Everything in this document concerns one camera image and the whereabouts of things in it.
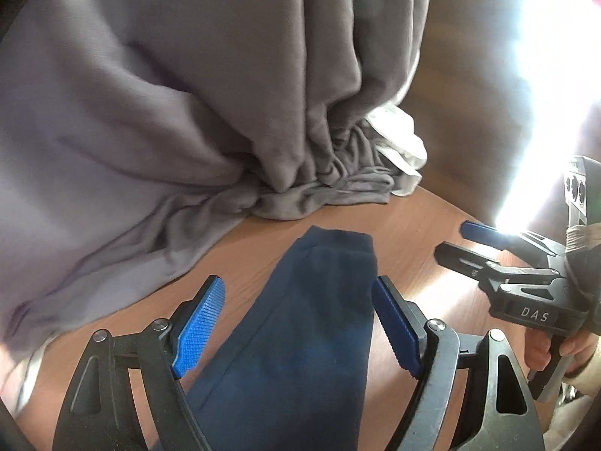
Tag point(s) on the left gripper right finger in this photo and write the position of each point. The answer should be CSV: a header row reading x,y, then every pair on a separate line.
x,y
403,324

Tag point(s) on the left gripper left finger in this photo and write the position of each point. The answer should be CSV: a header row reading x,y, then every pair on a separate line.
x,y
193,323

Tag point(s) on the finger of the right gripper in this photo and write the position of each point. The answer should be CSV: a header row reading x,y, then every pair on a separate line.
x,y
465,262
489,236

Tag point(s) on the navy blue pants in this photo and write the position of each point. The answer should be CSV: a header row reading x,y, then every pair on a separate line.
x,y
292,375

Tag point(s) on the beige sleeve forearm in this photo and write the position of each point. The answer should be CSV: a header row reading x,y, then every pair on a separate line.
x,y
567,416

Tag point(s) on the person right hand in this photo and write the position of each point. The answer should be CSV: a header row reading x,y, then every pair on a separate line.
x,y
581,347

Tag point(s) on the white sheer curtain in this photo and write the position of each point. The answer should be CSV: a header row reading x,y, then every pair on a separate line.
x,y
393,132

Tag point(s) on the grey purple hanging curtain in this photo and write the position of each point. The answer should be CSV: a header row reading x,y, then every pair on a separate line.
x,y
136,133

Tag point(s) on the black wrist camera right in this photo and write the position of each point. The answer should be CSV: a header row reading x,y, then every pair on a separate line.
x,y
582,195

